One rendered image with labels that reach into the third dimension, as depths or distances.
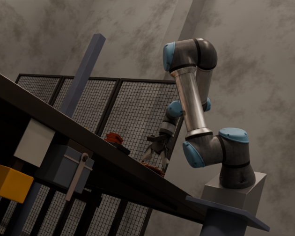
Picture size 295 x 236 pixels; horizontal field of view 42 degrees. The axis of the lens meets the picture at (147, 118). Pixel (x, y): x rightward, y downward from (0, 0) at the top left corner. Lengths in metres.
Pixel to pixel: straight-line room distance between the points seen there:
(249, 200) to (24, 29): 6.53
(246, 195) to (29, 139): 0.87
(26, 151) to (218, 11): 5.44
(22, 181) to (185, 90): 0.76
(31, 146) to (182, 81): 0.70
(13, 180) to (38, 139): 0.14
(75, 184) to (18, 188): 0.21
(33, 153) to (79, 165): 0.16
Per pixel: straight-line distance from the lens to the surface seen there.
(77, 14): 8.47
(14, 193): 1.15
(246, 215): 1.51
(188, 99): 1.58
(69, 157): 1.24
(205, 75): 1.76
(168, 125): 2.00
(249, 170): 1.65
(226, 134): 1.57
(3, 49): 7.44
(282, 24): 5.68
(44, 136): 1.20
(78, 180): 1.29
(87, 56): 4.00
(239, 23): 6.00
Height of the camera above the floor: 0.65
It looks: 17 degrees up
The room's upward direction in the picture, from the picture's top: 21 degrees clockwise
